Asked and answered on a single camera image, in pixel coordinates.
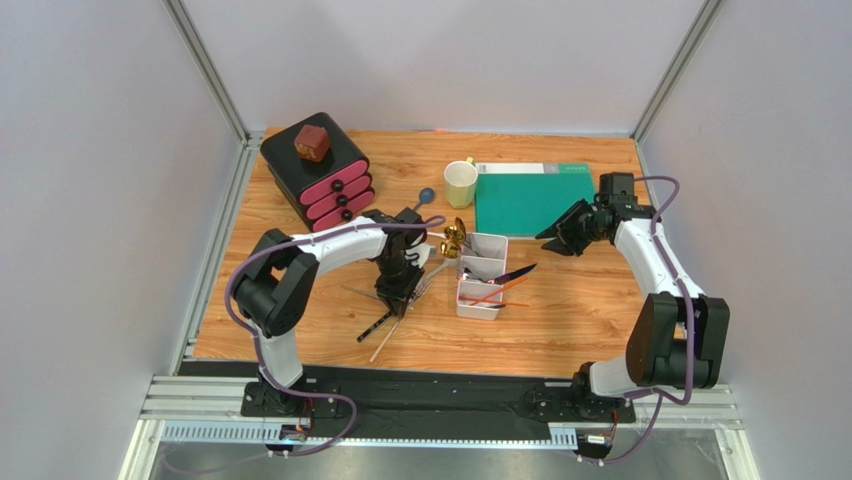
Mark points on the white compartment organizer box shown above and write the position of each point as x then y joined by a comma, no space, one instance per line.
486,255

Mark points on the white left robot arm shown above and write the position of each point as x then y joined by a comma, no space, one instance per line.
268,294

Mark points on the pale yellow mug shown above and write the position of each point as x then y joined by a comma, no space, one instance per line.
460,179

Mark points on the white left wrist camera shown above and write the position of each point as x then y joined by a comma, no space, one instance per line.
419,255

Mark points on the silver fork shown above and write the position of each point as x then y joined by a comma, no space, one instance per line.
467,274

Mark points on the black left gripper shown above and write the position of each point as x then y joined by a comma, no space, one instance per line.
399,296

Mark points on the iridescent purple knife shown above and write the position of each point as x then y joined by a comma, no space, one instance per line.
513,275

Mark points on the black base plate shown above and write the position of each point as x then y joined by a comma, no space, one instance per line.
409,405

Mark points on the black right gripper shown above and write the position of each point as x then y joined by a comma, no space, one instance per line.
579,225

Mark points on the black pink drawer box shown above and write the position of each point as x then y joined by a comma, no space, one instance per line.
327,193

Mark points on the white handled ladle spoon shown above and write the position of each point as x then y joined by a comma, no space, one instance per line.
446,264

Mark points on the green notebook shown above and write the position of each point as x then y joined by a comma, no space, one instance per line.
522,199

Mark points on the blue grey plastic spoon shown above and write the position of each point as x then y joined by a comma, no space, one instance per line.
425,197

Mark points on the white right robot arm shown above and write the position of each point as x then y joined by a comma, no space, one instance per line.
677,343

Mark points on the red brown cube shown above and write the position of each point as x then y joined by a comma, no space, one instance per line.
312,143

